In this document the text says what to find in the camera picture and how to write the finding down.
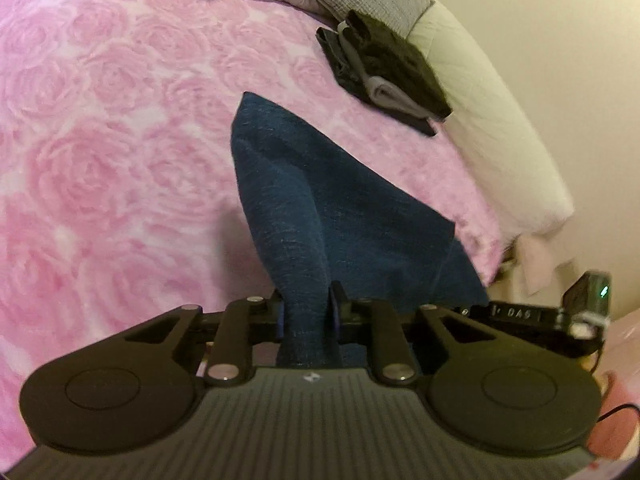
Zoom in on blue denim jeans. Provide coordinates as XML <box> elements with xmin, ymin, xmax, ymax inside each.
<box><xmin>231</xmin><ymin>92</ymin><xmax>488</xmax><ymax>368</ymax></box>

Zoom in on person's right hand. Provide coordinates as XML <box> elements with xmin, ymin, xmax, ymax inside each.
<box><xmin>587</xmin><ymin>370</ymin><xmax>639</xmax><ymax>460</ymax></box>

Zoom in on cream padded headboard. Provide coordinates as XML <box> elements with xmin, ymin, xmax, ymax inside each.
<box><xmin>408</xmin><ymin>1</ymin><xmax>575</xmax><ymax>240</ymax></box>

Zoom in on pink rose bedspread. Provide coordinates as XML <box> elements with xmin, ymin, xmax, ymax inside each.
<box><xmin>1</xmin><ymin>0</ymin><xmax>501</xmax><ymax>468</ymax></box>

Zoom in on folded black grey clothes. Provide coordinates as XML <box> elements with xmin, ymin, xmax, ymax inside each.
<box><xmin>316</xmin><ymin>10</ymin><xmax>451</xmax><ymax>138</ymax></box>

